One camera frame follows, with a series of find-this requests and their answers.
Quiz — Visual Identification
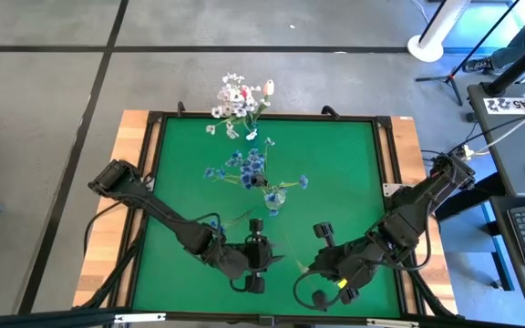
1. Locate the black floor cable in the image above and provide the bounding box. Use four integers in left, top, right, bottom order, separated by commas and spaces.
82, 199, 127, 259

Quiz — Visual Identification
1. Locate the black aluminium table frame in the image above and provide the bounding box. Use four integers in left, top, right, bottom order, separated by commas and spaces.
0, 108, 525, 328

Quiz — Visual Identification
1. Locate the light wooden table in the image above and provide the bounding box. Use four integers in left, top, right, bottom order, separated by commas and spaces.
71, 108, 458, 318

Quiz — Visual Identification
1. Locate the blue metal bar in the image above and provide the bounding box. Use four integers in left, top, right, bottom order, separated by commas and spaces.
479, 200, 517, 292

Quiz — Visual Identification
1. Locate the pale pink artificial tulip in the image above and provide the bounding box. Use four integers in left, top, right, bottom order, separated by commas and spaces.
246, 78, 276, 128

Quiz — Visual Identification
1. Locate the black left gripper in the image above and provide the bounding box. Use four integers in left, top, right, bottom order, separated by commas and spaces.
219, 218, 286, 295

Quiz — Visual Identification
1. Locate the black tripod stand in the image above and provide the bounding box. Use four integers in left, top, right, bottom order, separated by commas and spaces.
415, 0, 523, 107

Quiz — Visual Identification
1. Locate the red artificial tulip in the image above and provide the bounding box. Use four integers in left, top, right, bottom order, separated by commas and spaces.
239, 84, 257, 131

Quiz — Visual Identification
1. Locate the white paper label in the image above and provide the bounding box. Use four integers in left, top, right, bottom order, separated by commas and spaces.
483, 96, 525, 115

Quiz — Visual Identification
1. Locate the silver metal bracket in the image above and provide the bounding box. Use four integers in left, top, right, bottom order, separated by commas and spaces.
365, 318, 421, 328
113, 312, 167, 324

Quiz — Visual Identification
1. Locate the white pole with round base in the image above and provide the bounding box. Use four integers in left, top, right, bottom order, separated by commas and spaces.
407, 0, 473, 64

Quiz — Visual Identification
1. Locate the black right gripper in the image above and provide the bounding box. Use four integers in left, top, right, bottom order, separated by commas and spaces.
308, 221, 385, 305

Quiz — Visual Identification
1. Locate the white artificial flower bunch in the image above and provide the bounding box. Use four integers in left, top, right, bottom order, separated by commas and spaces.
204, 71, 266, 142

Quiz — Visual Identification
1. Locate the green table mat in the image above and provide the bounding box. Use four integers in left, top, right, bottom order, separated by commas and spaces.
132, 117, 401, 320

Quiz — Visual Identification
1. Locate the small blue flower sprig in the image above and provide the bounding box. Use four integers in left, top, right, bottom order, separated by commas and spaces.
207, 203, 264, 230

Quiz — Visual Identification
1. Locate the blue artificial flower bunch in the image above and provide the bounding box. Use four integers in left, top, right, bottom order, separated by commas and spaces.
203, 136, 310, 219

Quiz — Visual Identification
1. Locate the person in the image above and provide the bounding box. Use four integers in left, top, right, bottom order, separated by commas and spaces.
463, 25, 525, 75

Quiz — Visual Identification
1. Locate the black diagonal post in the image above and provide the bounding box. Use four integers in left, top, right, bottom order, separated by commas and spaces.
479, 26, 525, 97

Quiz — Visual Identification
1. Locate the white cable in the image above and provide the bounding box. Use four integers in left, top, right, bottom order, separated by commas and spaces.
471, 100, 525, 156

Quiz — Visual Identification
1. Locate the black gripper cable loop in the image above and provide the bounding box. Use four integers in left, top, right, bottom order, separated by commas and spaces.
292, 268, 341, 313

